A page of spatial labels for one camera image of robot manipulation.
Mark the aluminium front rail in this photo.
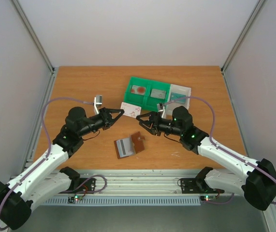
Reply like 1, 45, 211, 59
9, 169, 249, 197

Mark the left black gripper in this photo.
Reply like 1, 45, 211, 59
79, 107, 125, 137

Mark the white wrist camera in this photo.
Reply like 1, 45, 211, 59
93, 95, 102, 115
157, 103, 166, 119

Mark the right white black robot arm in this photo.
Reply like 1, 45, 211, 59
136, 106, 276, 211

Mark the grey slotted cable duct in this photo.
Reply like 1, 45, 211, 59
43, 196, 201, 207

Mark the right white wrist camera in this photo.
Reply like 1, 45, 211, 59
157, 103, 166, 119

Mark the controller board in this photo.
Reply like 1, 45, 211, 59
68, 195, 84, 203
200, 195, 218, 202

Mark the brown leather card holder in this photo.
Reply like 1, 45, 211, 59
114, 131, 145, 159

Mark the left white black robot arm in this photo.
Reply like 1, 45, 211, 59
0, 107, 124, 231

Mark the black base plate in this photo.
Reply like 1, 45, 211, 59
63, 178, 96, 193
177, 178, 225, 194

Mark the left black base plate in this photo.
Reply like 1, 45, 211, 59
63, 178, 96, 193

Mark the left controller board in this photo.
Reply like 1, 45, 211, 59
68, 195, 84, 203

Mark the card with red circles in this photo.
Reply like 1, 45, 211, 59
130, 85, 146, 96

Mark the white plastic bin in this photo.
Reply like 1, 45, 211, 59
165, 84, 191, 116

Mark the white card with pink marks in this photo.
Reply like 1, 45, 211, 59
120, 102, 142, 118

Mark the right controller board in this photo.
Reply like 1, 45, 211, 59
200, 195, 218, 202

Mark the left aluminium frame post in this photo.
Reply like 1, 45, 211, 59
10, 0, 56, 74

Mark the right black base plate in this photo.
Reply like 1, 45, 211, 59
177, 178, 225, 194

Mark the grey silver card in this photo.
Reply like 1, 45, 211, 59
150, 88, 166, 100

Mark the right aluminium frame post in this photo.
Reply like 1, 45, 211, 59
220, 0, 268, 74

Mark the aluminium frame post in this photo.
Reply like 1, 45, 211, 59
10, 0, 56, 74
220, 0, 268, 74

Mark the teal card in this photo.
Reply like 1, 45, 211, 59
170, 92, 187, 104

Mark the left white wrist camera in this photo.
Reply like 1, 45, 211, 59
93, 95, 102, 115

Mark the green bin middle compartment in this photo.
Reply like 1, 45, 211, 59
142, 80, 171, 111

